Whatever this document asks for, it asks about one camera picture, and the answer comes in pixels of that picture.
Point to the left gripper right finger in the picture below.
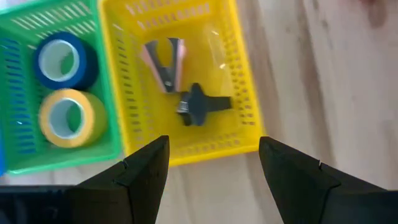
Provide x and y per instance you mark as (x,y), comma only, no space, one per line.
(304,193)

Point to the yellow tape roll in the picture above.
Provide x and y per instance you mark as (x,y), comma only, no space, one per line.
(93,124)

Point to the yellow plastic basket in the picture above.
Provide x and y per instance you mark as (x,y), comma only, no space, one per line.
(155,140)

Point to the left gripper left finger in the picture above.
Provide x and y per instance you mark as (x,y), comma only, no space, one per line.
(133,193)

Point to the pink staple remover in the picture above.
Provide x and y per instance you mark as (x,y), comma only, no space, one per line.
(169,77)

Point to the green plastic basket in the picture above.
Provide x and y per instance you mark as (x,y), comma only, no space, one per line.
(18,93)

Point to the dark blue tape roll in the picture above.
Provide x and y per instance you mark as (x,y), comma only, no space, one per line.
(87,65)

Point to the blue plastic basket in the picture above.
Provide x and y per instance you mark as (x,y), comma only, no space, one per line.
(1,155)

